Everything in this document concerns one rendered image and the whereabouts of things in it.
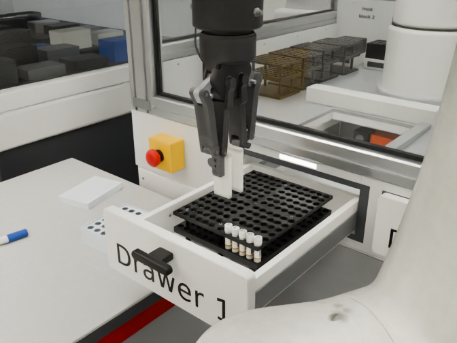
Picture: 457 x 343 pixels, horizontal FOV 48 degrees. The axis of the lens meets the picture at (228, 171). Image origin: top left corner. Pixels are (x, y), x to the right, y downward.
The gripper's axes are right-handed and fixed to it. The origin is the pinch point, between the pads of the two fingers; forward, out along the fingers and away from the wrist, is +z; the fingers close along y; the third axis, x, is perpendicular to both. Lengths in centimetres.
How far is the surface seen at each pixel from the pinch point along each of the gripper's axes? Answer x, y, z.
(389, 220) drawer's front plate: 17.0, -21.1, 11.5
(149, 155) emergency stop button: -35.5, -15.6, 11.7
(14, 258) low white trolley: -40.0, 15.8, 23.9
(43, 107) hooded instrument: -82, -19, 11
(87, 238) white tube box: -32.6, 4.2, 22.2
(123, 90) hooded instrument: -82, -47, 12
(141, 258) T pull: -3.7, 14.5, 9.2
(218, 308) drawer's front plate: 7.2, 10.9, 14.5
